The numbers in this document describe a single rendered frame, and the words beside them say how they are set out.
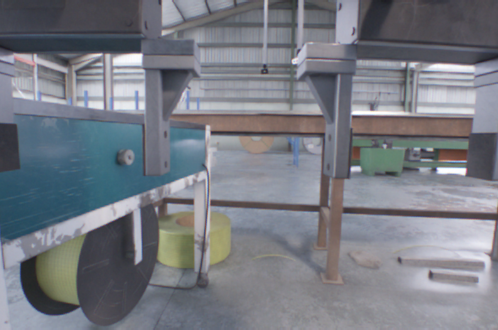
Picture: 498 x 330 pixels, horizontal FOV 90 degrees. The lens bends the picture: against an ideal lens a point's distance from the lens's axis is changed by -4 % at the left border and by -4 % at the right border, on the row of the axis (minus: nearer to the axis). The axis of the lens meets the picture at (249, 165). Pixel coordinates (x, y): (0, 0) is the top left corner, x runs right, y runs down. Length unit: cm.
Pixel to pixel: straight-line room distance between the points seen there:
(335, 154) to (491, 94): 15
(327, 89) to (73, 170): 43
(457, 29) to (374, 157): 509
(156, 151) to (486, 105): 28
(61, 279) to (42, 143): 58
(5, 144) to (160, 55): 15
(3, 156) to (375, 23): 31
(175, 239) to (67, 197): 97
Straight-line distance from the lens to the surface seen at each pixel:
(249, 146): 1113
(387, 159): 544
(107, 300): 101
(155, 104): 21
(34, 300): 108
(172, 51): 21
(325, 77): 22
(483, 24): 27
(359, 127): 127
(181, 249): 144
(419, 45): 24
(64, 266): 96
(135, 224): 97
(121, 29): 22
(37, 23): 25
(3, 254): 47
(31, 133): 47
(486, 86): 30
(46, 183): 49
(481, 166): 29
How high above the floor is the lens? 69
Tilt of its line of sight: 6 degrees down
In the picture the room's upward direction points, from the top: 1 degrees clockwise
